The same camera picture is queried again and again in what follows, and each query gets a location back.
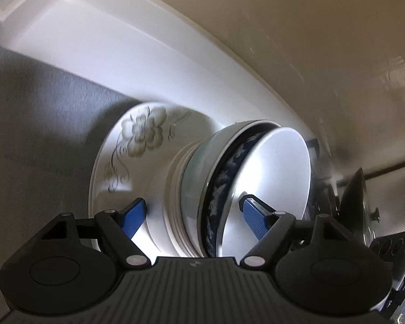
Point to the light blue bowl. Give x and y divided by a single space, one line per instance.
195 189

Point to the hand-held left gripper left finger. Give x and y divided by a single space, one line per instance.
133 217

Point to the white straight-sided bowl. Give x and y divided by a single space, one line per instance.
174 192

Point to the white floral plate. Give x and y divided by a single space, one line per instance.
131 148

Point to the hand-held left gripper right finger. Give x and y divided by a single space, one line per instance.
256 217

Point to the grey dish mat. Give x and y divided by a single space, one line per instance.
37 125

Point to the white bowl with blue pattern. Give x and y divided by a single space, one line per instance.
273 168

